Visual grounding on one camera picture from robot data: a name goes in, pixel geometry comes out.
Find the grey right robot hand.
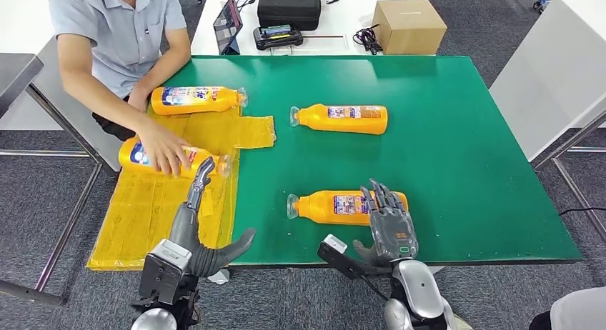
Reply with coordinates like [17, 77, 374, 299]
[352, 179, 420, 267]

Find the black tablet on stand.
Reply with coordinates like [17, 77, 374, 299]
[213, 0, 244, 56]

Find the grey desk with metal frame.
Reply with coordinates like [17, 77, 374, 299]
[0, 53, 104, 306]

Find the black coiled cable bundle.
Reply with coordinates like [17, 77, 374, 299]
[352, 24, 384, 56]

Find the white table with metal legs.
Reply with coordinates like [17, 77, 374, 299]
[488, 0, 606, 246]

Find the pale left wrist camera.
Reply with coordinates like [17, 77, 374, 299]
[138, 239, 194, 306]

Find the yellow taped cardboard mat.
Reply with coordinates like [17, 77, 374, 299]
[86, 105, 277, 272]

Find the person's left hand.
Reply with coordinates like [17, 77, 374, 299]
[127, 84, 154, 114]

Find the standing person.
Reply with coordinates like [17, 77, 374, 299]
[527, 287, 606, 330]

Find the person's right hand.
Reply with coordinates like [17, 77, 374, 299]
[137, 119, 192, 177]

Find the orange detergent bottle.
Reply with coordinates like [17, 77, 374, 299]
[150, 85, 249, 116]
[117, 137, 233, 180]
[289, 104, 389, 136]
[286, 189, 409, 226]

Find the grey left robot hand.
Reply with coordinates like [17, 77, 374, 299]
[168, 156, 257, 278]

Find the seated person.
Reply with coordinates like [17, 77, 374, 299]
[42, 0, 193, 179]

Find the white table with equipment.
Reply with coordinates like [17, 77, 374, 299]
[189, 0, 410, 58]

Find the black zipped carry case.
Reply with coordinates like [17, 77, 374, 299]
[257, 0, 323, 33]

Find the black floor cable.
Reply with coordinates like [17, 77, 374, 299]
[558, 206, 606, 217]

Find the black handheld controller with screen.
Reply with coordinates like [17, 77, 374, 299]
[252, 24, 305, 51]

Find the brown cardboard box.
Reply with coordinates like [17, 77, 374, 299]
[372, 0, 448, 56]

